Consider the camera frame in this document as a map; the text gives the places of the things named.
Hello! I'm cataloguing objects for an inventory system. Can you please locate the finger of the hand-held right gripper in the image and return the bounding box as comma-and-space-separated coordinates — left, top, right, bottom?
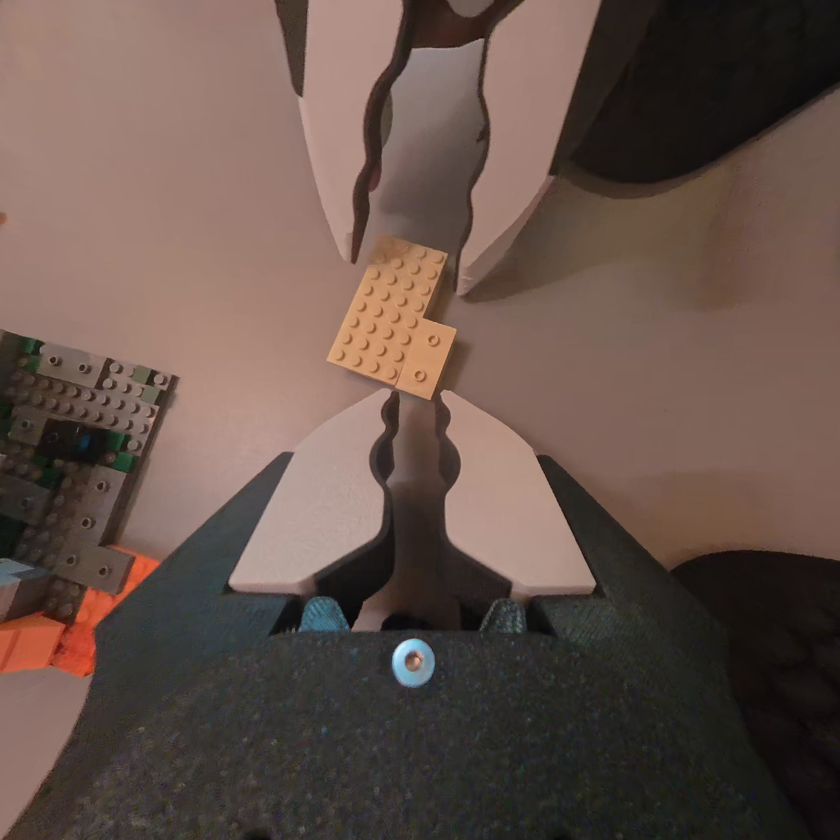
456, 0, 602, 298
297, 0, 406, 265

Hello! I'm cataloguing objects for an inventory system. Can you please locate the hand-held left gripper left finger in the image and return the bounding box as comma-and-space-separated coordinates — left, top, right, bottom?
227, 389, 401, 618

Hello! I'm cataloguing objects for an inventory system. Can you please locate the tan toy plate assembly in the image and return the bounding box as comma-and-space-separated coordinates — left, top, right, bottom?
327, 235, 454, 387

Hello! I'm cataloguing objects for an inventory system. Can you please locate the tan two-stud toy plate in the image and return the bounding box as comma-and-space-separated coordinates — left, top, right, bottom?
398, 319, 459, 401

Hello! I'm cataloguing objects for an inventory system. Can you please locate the grey toy brick castle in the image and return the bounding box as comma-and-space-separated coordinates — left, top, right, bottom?
0, 328, 179, 678

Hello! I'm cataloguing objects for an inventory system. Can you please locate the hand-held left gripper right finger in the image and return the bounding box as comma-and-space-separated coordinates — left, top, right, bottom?
436, 389, 598, 601

